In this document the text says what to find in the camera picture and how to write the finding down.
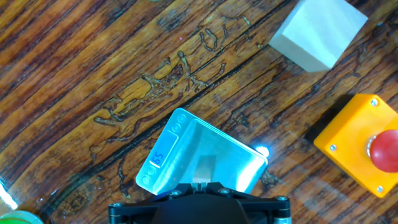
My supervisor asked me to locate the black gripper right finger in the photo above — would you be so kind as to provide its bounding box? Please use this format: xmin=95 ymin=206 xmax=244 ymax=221
xmin=205 ymin=182 xmax=292 ymax=224

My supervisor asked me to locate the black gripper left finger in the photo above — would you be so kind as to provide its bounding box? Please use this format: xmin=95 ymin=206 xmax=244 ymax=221
xmin=108 ymin=182 xmax=195 ymax=224

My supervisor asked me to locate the small wooden block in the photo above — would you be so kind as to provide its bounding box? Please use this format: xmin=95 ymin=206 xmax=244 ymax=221
xmin=192 ymin=155 xmax=217 ymax=187

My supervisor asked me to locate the silver digital pocket scale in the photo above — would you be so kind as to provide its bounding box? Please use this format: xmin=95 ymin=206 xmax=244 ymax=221
xmin=135 ymin=108 xmax=269 ymax=197

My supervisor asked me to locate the orange emergency stop button box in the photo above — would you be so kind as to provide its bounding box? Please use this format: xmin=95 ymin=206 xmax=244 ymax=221
xmin=304 ymin=93 xmax=398 ymax=198

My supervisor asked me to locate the green tea bottle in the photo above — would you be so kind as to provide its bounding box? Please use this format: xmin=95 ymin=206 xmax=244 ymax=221
xmin=0 ymin=210 xmax=44 ymax=224

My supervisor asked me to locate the large wooden cube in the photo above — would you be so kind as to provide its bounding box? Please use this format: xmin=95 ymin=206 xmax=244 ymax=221
xmin=268 ymin=0 xmax=369 ymax=73

